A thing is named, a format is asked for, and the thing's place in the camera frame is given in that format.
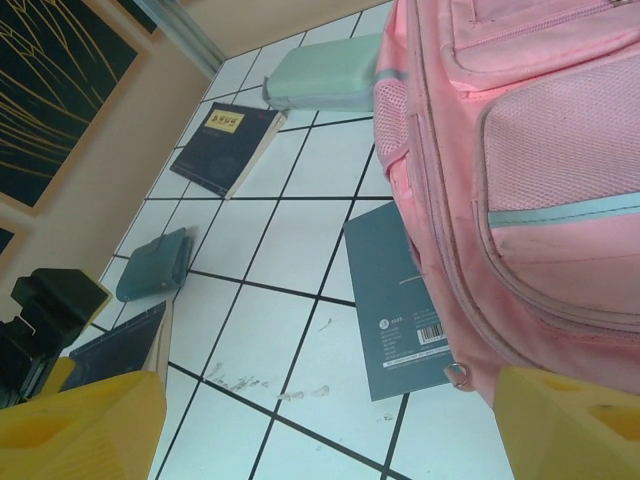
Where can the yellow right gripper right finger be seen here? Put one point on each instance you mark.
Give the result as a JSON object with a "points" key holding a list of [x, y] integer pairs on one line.
{"points": [[575, 430]]}

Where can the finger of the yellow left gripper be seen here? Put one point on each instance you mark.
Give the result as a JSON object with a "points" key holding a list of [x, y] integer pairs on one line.
{"points": [[60, 300], [61, 375]]}

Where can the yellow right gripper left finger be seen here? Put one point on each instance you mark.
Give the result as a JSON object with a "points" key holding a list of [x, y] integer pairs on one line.
{"points": [[80, 435]]}

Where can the dark book with cream pages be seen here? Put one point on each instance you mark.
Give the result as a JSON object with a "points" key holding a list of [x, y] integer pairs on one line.
{"points": [[120, 345]]}

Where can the blue-grey notebook with barcode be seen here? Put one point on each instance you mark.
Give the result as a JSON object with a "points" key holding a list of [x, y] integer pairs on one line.
{"points": [[395, 300]]}

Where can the navy book with yellow label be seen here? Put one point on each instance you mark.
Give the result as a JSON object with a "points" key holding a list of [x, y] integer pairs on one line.
{"points": [[225, 150]]}

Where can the pink student backpack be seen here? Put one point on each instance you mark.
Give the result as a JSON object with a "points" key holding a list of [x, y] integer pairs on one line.
{"points": [[500, 150]]}

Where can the teal wallet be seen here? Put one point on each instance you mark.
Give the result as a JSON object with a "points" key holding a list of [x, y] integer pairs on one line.
{"points": [[155, 267]]}

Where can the mint green pencil case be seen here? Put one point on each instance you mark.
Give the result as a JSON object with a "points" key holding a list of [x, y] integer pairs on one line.
{"points": [[325, 75]]}

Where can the aluminium corner post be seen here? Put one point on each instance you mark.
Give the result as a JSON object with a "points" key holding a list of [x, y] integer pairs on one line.
{"points": [[190, 30]]}

